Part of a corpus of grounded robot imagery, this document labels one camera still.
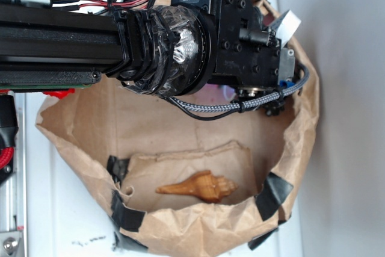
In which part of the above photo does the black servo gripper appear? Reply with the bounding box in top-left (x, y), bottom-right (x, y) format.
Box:
top-left (171, 0), bottom-right (295, 88)

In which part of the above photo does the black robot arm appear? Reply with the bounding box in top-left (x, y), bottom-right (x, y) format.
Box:
top-left (1, 0), bottom-right (295, 98)

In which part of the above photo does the orange conch shell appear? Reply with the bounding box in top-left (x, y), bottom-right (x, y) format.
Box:
top-left (155, 170), bottom-right (238, 203)

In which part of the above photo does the white ribbon cable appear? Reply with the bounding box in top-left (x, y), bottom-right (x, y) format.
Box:
top-left (266, 9), bottom-right (302, 46)

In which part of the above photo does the gray braided cable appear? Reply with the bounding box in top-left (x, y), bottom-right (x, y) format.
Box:
top-left (168, 63), bottom-right (311, 121)

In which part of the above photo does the aluminium extrusion rail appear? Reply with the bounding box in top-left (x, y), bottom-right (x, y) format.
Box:
top-left (1, 91), bottom-right (28, 256)

